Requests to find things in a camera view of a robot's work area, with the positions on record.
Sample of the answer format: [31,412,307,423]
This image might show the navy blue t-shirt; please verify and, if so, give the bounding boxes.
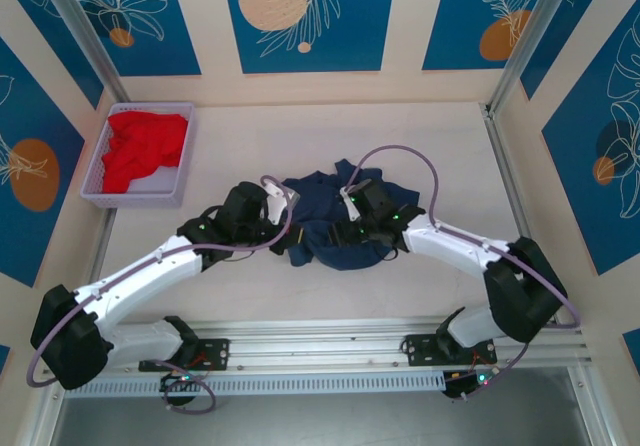
[269,158,421,272]

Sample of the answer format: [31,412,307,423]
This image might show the red cloth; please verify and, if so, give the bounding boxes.
[101,110,190,195]

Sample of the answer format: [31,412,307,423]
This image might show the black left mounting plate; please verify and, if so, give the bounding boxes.
[138,338,231,373]

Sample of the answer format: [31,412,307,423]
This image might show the black mounting plate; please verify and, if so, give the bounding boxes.
[138,338,231,373]
[399,333,499,367]

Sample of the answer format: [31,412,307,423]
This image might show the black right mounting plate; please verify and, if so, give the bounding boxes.
[399,333,499,367]

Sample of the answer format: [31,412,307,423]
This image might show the lavender plastic basket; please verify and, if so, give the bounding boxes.
[79,101,197,211]

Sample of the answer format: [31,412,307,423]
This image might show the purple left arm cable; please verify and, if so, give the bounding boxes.
[25,173,296,414]

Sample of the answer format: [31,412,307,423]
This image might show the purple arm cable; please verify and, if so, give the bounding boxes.
[25,173,296,414]
[342,144,583,402]

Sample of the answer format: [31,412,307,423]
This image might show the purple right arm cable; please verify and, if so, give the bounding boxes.
[342,144,583,402]

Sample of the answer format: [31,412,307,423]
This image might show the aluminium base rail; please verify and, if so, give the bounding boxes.
[42,317,594,381]

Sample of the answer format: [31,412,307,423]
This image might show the aluminium side rail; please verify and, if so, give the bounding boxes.
[69,208,119,338]
[480,103,564,327]

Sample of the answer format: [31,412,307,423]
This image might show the white slotted cable duct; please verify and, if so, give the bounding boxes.
[64,371,446,398]

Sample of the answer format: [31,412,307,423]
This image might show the aluminium corner post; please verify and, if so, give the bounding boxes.
[32,0,132,106]
[487,0,591,115]

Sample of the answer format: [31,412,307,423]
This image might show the aluminium frame bar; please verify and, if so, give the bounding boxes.
[567,365,619,446]
[12,388,69,446]

